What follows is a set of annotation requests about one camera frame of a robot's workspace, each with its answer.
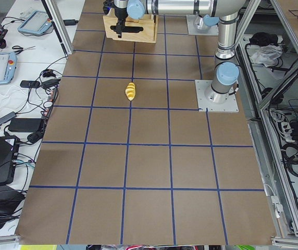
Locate yellow toy croissant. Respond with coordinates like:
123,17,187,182
125,82,136,101

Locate white power strip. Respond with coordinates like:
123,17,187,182
280,121,295,142

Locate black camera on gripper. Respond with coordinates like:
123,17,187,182
103,0,115,15

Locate white crumpled cloth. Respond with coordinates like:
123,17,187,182
250,45,283,67

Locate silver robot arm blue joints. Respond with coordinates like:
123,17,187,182
126,0,254,102

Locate upper blue teach pendant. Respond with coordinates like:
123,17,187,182
17,10,53,36

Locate black power adapter brick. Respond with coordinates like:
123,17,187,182
8,118,42,132

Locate wooden drawer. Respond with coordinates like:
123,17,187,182
103,12,143,41

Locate aluminium frame post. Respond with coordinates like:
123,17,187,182
41,0,73,57

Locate grey usb hub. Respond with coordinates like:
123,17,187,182
0,111,17,126

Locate black handled scissors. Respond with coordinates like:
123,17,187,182
11,45,36,55

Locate wooden drawer cabinet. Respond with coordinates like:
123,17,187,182
125,14,158,43

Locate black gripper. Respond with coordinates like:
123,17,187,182
114,0,128,38

